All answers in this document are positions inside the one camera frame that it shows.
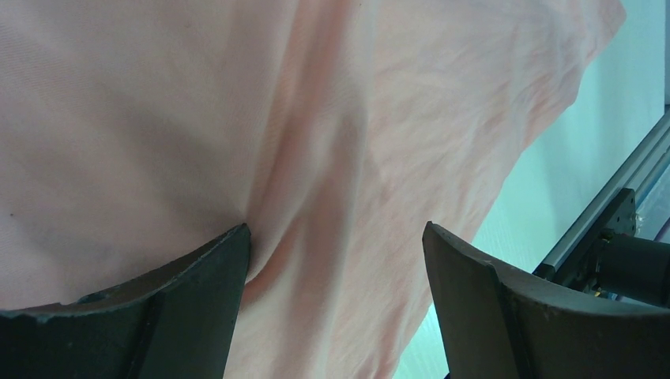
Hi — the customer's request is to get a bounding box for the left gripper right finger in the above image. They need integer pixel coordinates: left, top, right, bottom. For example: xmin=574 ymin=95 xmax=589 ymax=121
xmin=422 ymin=223 xmax=669 ymax=378

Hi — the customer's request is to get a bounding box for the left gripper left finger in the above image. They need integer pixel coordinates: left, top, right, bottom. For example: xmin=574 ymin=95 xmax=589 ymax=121
xmin=1 ymin=224 xmax=250 ymax=379

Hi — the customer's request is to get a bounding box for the pink t shirt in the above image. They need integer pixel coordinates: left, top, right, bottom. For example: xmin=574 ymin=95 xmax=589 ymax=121
xmin=1 ymin=1 xmax=626 ymax=378

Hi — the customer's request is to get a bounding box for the aluminium frame rail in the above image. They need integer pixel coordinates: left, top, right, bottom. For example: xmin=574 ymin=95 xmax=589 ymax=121
xmin=533 ymin=106 xmax=669 ymax=282

